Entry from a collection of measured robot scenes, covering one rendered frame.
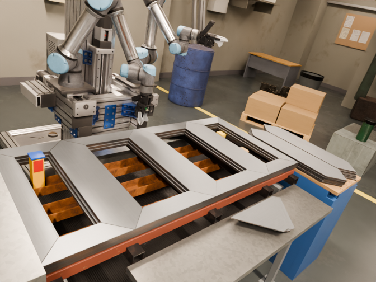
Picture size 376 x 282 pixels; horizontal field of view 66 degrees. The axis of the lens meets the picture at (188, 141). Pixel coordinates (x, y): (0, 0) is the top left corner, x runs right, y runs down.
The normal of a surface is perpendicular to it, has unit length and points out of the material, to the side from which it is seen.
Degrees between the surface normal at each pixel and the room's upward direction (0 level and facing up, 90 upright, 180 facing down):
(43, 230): 0
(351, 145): 90
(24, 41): 90
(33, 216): 0
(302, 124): 90
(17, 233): 0
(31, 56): 90
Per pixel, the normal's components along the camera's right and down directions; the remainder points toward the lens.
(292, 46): -0.69, 0.18
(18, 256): 0.19, -0.88
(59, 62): -0.14, 0.52
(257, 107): -0.42, 0.32
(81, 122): 0.69, 0.43
